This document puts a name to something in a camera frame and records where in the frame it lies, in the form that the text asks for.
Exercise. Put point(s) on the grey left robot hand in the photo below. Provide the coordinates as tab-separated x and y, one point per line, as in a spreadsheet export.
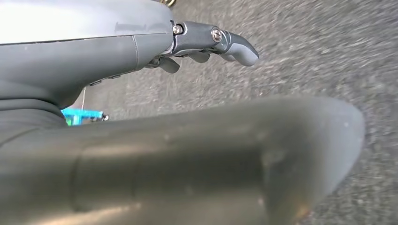
93	56

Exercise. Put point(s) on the blue metal shelf rack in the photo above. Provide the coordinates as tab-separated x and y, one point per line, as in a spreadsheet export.
81	114

